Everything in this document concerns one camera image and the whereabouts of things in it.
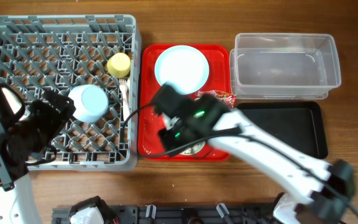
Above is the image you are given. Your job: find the green bowl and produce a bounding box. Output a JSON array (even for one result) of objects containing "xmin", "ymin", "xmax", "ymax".
[{"xmin": 180, "ymin": 141, "xmax": 206, "ymax": 156}]

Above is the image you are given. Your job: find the red snack wrapper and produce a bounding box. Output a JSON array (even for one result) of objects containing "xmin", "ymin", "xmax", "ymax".
[{"xmin": 195, "ymin": 90, "xmax": 237, "ymax": 109}]

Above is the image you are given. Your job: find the white plastic spoon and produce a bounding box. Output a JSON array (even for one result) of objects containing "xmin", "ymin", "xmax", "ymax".
[{"xmin": 127, "ymin": 77, "xmax": 131, "ymax": 95}]

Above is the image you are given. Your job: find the white plastic fork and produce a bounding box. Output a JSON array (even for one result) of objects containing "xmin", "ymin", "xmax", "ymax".
[{"xmin": 119, "ymin": 78, "xmax": 129, "ymax": 120}]

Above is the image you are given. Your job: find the yellow plastic cup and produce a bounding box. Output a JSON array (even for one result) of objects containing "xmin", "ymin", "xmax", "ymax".
[{"xmin": 106, "ymin": 53, "xmax": 131, "ymax": 78}]

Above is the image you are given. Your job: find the light blue small bowl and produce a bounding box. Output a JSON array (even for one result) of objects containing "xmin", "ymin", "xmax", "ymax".
[{"xmin": 68, "ymin": 85, "xmax": 109, "ymax": 123}]

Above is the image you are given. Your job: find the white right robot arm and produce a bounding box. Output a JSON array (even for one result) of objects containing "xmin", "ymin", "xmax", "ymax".
[{"xmin": 152, "ymin": 93, "xmax": 358, "ymax": 223}]

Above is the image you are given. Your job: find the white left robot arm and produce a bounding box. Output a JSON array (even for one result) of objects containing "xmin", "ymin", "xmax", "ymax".
[{"xmin": 0, "ymin": 83, "xmax": 75, "ymax": 223}]

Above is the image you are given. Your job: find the black waste tray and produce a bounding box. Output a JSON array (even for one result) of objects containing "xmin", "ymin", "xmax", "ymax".
[{"xmin": 237, "ymin": 101, "xmax": 328, "ymax": 159}]

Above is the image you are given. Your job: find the grey dishwasher rack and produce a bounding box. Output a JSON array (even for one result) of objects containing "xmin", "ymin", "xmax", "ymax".
[{"xmin": 0, "ymin": 14, "xmax": 142, "ymax": 172}]

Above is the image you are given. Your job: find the light blue plate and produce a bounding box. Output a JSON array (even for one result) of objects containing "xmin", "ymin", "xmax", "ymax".
[{"xmin": 154, "ymin": 45, "xmax": 210, "ymax": 95}]

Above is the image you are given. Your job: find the clear plastic bin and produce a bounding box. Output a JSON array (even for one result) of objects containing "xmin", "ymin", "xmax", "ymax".
[{"xmin": 230, "ymin": 33, "xmax": 342, "ymax": 100}]

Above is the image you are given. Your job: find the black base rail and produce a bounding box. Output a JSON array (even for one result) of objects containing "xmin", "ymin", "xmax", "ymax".
[{"xmin": 51, "ymin": 195, "xmax": 279, "ymax": 224}]

